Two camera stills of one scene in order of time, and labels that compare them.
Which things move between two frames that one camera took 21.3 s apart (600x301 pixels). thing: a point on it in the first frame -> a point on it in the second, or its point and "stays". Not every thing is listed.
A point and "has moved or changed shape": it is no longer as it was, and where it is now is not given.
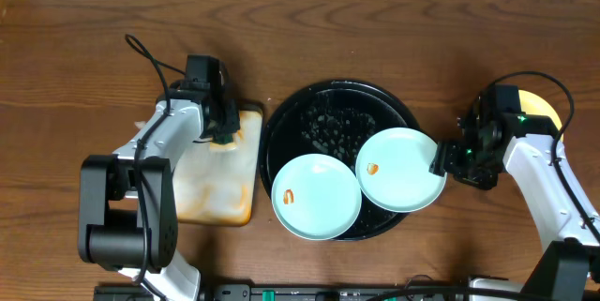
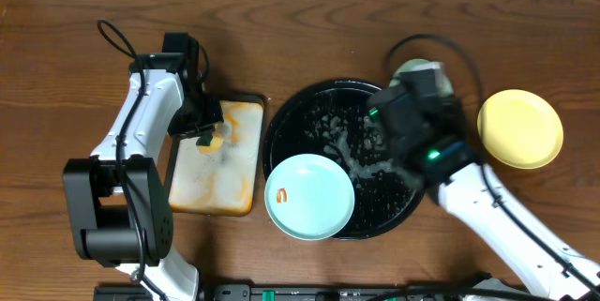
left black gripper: [227, 123] -> [198, 123]
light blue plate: [393, 170] -> [444, 80]
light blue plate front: [316, 196] stays
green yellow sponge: [223, 142] has moved or changed shape
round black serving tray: [333, 118] stays
